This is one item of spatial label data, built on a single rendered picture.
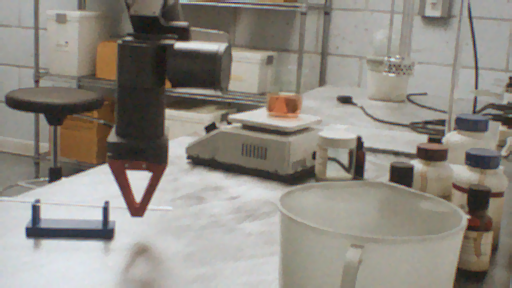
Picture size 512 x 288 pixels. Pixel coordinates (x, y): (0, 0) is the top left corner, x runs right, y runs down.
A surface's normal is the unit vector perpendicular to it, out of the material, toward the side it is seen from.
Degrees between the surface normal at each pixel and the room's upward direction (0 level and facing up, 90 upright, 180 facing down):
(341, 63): 90
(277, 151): 90
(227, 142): 90
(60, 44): 90
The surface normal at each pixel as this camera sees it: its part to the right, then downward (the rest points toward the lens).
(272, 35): -0.37, 0.17
